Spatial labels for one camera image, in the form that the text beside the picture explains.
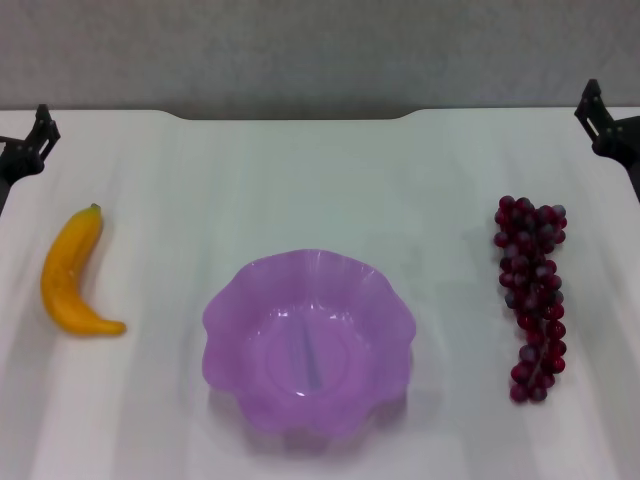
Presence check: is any purple wavy-rimmed plastic bowl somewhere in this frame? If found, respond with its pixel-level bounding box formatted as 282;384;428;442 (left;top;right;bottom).
201;248;418;437

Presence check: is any yellow banana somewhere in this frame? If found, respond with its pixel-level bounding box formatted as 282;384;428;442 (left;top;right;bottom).
40;203;128;337

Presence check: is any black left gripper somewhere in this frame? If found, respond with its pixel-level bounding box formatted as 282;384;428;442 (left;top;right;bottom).
0;103;63;202

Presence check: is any dark red grape bunch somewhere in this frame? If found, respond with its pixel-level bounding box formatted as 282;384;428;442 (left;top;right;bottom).
493;194;569;404

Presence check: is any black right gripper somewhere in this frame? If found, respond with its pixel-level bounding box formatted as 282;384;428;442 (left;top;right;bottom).
574;78;640;204

